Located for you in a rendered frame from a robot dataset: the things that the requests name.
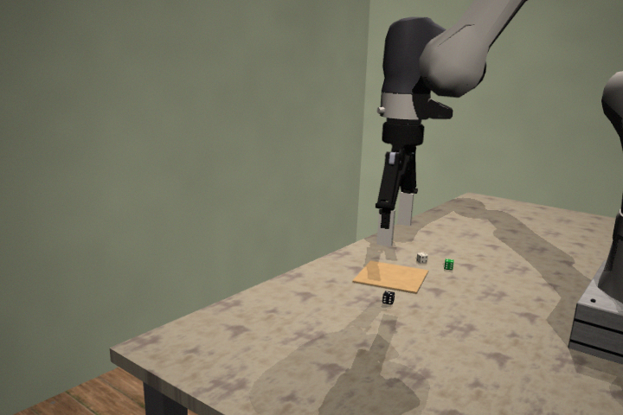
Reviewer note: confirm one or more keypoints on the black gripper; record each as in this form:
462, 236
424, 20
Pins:
401, 169

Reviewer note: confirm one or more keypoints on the tan mat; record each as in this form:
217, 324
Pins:
394, 277

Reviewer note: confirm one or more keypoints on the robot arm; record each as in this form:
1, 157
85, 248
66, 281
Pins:
451, 64

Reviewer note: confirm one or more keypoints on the black die with white pips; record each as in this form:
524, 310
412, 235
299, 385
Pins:
388, 297

